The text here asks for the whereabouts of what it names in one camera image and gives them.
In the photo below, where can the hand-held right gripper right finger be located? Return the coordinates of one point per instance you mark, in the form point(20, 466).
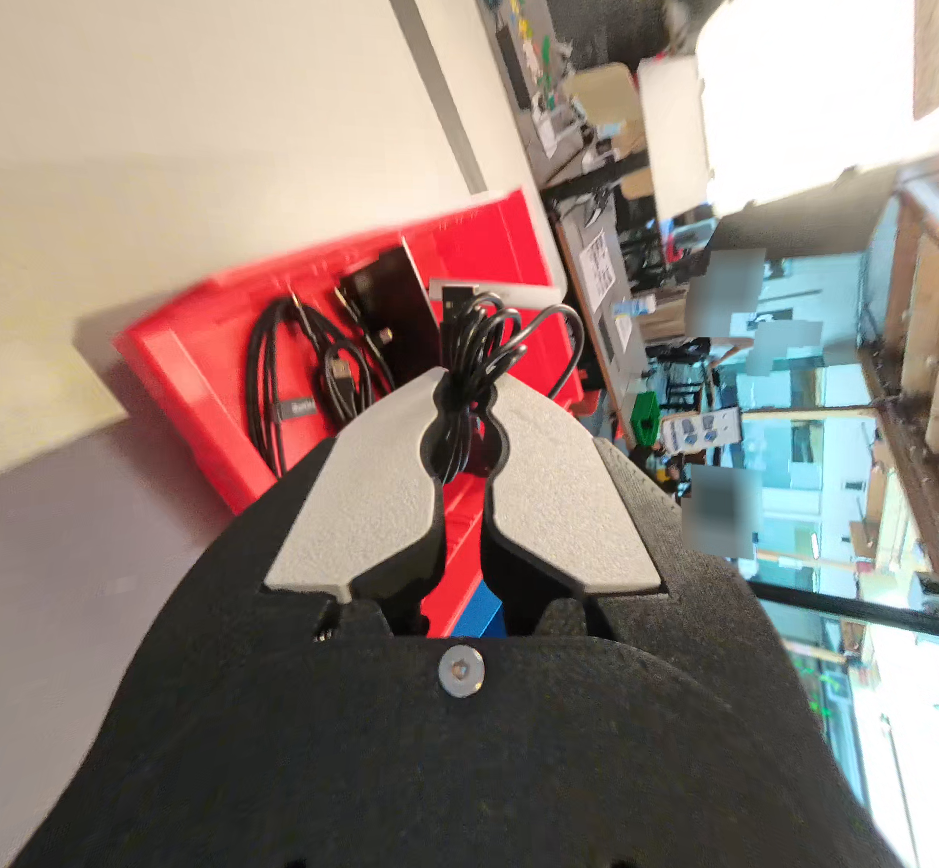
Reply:
point(565, 494)

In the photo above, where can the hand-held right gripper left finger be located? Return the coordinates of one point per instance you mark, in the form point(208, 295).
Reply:
point(374, 501)

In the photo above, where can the red plastic bin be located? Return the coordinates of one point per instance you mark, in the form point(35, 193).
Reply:
point(205, 369)

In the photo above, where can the green plastic crate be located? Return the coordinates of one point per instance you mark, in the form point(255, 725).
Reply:
point(645, 417)

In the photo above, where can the blue plastic bin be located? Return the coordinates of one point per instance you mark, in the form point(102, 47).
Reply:
point(480, 611)

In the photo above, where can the white picture placard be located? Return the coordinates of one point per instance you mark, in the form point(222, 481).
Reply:
point(700, 431)

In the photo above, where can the black power adapter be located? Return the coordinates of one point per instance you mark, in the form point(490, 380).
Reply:
point(396, 310)

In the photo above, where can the flat white box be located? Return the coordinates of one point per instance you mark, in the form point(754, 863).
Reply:
point(528, 294)

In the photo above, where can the printed paper sheet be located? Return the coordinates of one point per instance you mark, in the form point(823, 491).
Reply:
point(596, 263)

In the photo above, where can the cardboard box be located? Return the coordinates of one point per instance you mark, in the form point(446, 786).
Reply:
point(601, 94)

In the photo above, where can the studio softbox light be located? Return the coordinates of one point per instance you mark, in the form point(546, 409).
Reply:
point(792, 76)

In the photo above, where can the cluttered grey desk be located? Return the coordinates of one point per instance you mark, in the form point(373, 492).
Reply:
point(543, 10)

